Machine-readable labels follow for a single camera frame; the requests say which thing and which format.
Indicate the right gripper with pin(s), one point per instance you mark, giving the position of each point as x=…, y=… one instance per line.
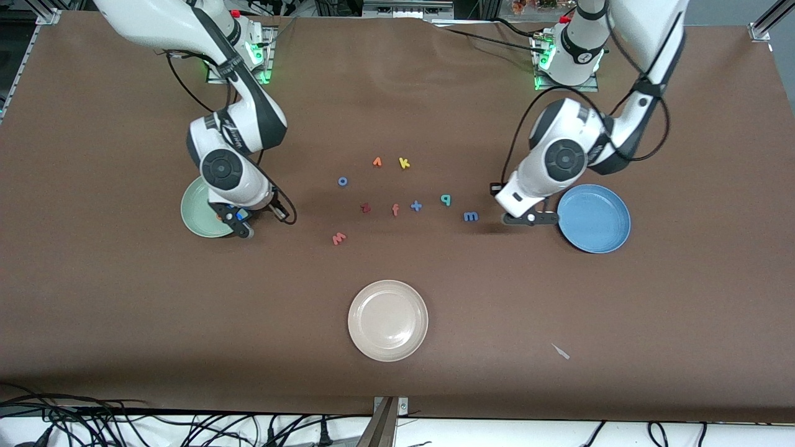
x=231, y=214

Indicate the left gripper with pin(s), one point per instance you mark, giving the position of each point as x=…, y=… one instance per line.
x=493, y=191

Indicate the pink-red foam letter w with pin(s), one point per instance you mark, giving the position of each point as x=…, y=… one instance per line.
x=338, y=239

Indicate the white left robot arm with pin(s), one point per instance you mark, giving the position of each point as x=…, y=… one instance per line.
x=646, y=37

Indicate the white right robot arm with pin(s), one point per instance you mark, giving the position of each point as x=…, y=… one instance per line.
x=155, y=25

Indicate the pale green plate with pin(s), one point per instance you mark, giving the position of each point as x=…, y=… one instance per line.
x=195, y=214

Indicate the blue plate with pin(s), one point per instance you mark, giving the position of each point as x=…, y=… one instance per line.
x=596, y=220

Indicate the off-white plate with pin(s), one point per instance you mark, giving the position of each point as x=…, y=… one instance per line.
x=388, y=321

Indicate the small white paper scrap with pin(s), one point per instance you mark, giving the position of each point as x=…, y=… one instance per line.
x=561, y=352

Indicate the grey metal box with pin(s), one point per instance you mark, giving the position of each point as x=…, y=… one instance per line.
x=404, y=7

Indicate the silver clamp plate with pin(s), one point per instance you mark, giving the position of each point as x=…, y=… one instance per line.
x=404, y=406

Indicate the grey metal bar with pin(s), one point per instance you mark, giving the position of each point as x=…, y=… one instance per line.
x=380, y=428

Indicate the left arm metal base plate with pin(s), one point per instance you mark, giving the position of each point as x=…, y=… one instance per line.
x=546, y=88

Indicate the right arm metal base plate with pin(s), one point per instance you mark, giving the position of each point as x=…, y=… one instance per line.
x=271, y=56

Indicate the aluminium frame profile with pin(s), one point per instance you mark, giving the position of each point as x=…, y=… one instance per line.
x=46, y=17
x=761, y=30

